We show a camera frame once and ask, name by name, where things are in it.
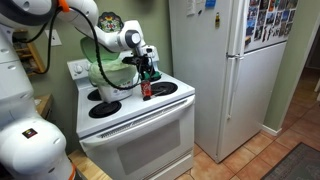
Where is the white stove control knob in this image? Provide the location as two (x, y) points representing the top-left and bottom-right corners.
(73, 64), (84, 75)

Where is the yellow fridge magnet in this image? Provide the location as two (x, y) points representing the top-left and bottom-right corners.
(214, 12), (221, 29)

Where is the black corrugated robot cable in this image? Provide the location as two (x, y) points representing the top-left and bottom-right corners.
(24, 6), (158, 91)

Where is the white electric stove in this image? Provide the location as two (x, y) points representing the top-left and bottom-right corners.
(66, 49), (197, 180)

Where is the green bin lid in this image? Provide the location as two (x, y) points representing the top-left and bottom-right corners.
(79, 36), (121, 63)

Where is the white paper note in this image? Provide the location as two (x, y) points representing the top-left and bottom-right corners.
(185, 0), (205, 17)

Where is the patterned floor rug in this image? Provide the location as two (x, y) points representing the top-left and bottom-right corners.
(260, 142), (320, 180)

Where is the white oven door handle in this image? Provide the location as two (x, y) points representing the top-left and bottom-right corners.
(79, 94), (196, 149)

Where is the white fridge door handle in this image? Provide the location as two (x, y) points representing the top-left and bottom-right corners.
(225, 54), (242, 121)

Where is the large black coil burner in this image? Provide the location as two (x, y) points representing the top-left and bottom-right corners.
(149, 81), (179, 97)
(88, 100), (123, 119)

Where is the small wooden side counter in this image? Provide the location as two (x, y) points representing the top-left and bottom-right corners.
(33, 93), (54, 118)

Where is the photo magnet collage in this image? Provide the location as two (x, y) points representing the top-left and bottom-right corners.
(244, 0), (299, 48)

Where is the white refrigerator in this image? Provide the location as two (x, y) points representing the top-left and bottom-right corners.
(168, 0), (299, 164)

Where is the white light switch plate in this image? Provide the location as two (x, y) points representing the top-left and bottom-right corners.
(44, 29), (63, 47)

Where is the small black coil burner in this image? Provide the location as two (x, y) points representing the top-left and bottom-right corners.
(87, 88), (103, 102)

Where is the wooden wall spice rack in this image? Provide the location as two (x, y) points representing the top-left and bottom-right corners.
(13, 29), (46, 78)

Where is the blue fridge magnet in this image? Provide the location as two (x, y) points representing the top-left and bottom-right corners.
(204, 0), (217, 9)

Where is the light wooden robot platform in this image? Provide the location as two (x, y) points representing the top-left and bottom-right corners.
(68, 149), (113, 180)

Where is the white compost bin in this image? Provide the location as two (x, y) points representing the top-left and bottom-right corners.
(96, 78), (139, 104)

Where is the red coke can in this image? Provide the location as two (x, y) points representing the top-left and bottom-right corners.
(140, 79), (153, 98)

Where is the white freezer door handle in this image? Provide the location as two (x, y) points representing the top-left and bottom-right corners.
(227, 0), (246, 57)

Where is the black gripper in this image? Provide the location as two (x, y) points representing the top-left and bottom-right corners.
(134, 55), (156, 81)

